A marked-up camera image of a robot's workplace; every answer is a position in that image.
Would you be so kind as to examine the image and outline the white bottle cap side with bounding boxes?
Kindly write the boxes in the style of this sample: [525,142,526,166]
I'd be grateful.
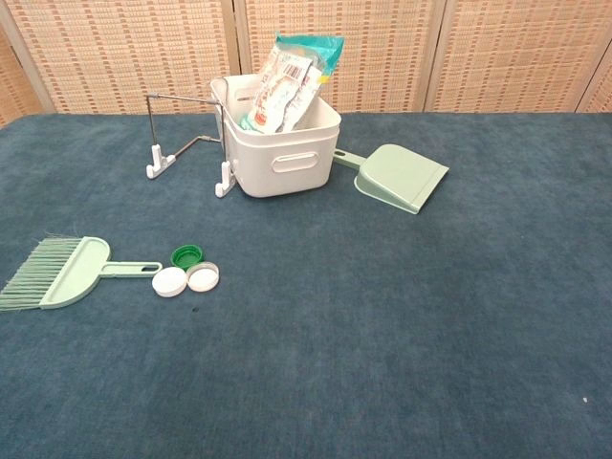
[186,262,222,294]

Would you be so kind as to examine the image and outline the green bottle cap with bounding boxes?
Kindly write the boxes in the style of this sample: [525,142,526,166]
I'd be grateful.
[170,244,207,270]

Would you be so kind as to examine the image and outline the white bottle cap top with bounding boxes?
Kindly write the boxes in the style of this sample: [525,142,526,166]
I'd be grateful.
[151,267,188,298]

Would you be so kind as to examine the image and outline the white plastic storage bin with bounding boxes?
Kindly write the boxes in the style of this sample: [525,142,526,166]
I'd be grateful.
[209,74,342,199]

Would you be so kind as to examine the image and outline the blue carpet table cover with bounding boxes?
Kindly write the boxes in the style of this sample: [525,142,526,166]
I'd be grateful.
[0,112,612,459]

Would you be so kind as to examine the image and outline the light green dustpan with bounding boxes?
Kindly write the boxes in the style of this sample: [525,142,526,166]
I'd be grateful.
[333,143,450,215]

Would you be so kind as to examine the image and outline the white red snack bag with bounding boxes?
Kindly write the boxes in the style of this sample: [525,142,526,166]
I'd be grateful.
[246,41,326,135]

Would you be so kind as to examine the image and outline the teal snack bag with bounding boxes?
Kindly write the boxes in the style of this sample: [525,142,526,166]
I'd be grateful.
[274,31,345,80]

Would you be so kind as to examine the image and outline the woven bamboo folding screen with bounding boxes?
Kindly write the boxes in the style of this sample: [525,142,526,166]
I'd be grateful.
[0,0,612,128]

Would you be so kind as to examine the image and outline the metal wire stand white feet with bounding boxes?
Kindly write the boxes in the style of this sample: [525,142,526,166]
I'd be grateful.
[144,92,238,198]

